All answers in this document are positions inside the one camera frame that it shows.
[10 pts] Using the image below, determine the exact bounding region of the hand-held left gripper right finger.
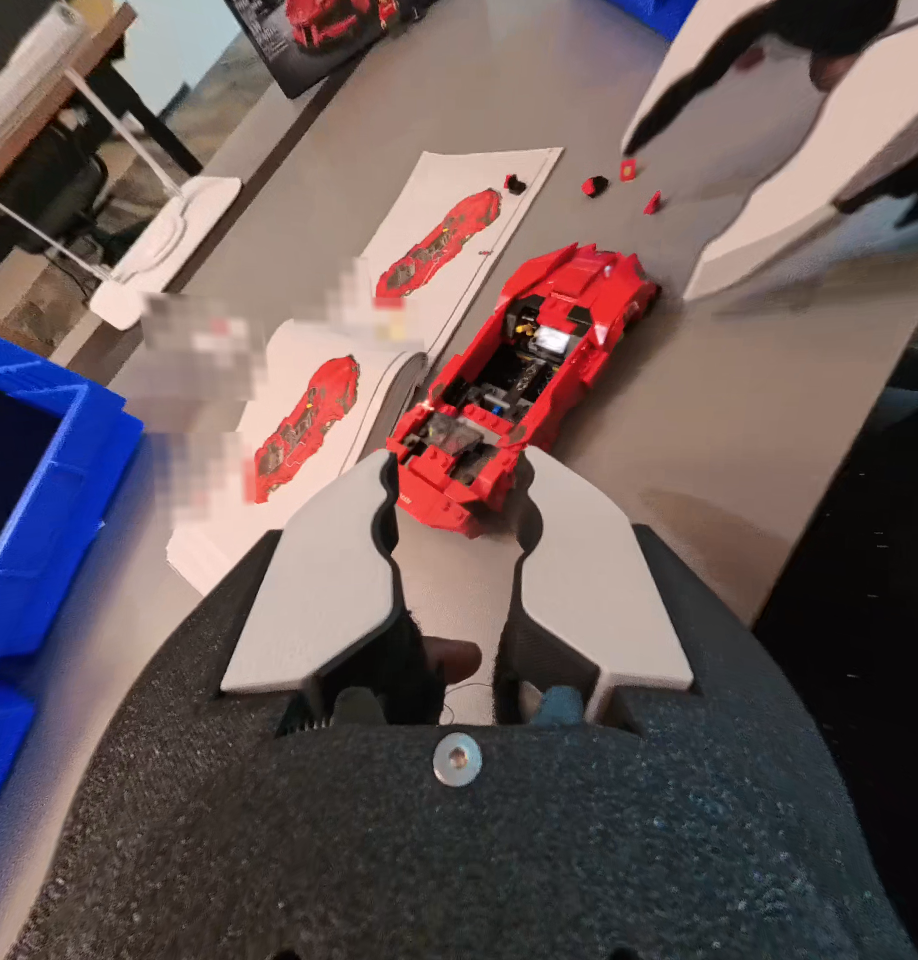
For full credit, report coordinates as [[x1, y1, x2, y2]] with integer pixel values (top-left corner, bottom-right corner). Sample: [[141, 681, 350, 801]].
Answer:
[[496, 447, 696, 725]]

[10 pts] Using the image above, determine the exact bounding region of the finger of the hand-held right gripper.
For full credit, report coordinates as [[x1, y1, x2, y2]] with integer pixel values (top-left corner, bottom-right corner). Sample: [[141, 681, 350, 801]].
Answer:
[[682, 0, 918, 303], [620, 0, 776, 159]]

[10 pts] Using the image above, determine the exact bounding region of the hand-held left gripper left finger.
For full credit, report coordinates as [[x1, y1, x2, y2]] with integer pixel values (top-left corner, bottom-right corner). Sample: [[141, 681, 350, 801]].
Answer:
[[220, 450, 406, 695]]

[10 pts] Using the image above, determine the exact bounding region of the red lego car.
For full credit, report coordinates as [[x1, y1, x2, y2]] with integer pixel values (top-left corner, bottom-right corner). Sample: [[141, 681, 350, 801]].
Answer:
[[386, 241, 664, 538]]

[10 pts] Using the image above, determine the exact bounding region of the lego instruction booklet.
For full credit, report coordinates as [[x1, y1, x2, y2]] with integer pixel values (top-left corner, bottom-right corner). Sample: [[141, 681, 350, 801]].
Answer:
[[166, 147, 565, 595]]

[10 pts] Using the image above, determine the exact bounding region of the lego set box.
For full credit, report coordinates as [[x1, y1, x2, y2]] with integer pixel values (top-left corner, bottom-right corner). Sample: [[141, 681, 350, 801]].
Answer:
[[225, 0, 439, 101]]

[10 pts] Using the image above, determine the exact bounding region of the person's right hand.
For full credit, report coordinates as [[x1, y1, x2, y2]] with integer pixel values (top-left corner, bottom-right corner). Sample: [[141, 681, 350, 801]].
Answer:
[[810, 51, 860, 93]]

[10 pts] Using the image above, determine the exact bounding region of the person's left hand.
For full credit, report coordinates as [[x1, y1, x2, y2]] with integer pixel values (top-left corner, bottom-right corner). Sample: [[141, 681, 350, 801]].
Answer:
[[420, 637, 484, 685]]

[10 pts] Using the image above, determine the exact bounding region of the blue plastic bin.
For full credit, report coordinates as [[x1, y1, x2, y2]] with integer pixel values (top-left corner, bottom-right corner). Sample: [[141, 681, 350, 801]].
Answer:
[[607, 0, 700, 42], [0, 333, 145, 834]]

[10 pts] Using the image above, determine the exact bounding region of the white rounded pad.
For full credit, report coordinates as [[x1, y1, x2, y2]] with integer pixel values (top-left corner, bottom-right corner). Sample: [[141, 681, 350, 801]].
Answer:
[[90, 176, 244, 331]]

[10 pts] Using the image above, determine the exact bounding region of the black office chair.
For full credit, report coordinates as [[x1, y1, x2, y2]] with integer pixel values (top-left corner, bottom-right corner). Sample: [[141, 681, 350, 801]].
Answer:
[[0, 146, 109, 258]]

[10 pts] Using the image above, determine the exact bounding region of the brown wooden desk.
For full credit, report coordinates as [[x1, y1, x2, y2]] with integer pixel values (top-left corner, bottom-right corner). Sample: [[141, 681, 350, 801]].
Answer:
[[0, 0, 205, 189]]

